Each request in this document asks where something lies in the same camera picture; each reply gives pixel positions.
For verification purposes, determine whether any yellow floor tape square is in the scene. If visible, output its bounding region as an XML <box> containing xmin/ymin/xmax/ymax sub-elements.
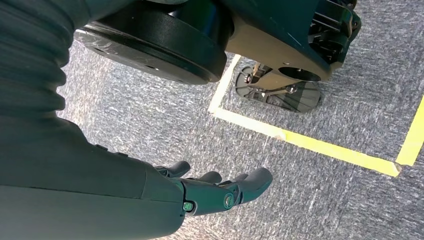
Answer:
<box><xmin>207</xmin><ymin>54</ymin><xmax>424</xmax><ymax>178</ymax></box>

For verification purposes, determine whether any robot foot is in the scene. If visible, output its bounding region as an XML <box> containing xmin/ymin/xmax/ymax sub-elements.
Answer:
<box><xmin>235</xmin><ymin>62</ymin><xmax>322</xmax><ymax>114</ymax></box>

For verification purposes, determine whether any robot leg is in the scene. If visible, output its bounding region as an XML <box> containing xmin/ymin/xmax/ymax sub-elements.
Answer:
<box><xmin>74</xmin><ymin>0</ymin><xmax>363</xmax><ymax>85</ymax></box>

